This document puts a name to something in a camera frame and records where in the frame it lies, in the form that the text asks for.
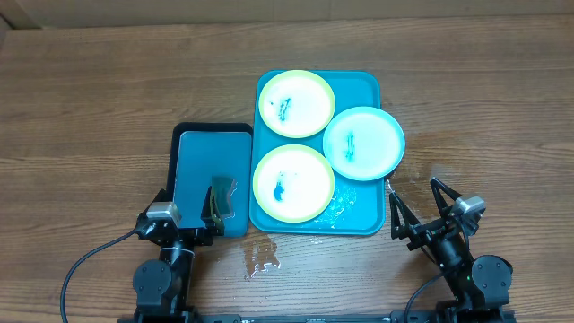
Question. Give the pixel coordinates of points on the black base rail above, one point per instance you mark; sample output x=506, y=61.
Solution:
x=314, y=317

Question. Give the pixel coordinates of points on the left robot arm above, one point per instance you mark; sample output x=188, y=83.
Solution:
x=161, y=285

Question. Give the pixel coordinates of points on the yellow plate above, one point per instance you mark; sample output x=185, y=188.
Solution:
x=296, y=103
x=293, y=183

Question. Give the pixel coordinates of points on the small black water tray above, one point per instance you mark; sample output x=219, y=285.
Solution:
x=202, y=151

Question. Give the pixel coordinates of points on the green and yellow sponge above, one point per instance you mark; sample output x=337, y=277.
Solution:
x=222, y=189

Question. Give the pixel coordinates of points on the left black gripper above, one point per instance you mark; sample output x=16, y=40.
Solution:
x=212, y=217

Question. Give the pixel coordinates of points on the light blue plate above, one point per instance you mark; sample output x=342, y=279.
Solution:
x=364, y=143

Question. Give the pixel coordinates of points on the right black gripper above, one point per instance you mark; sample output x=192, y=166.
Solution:
x=427, y=229

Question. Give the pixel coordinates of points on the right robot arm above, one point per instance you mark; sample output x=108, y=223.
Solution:
x=480, y=286

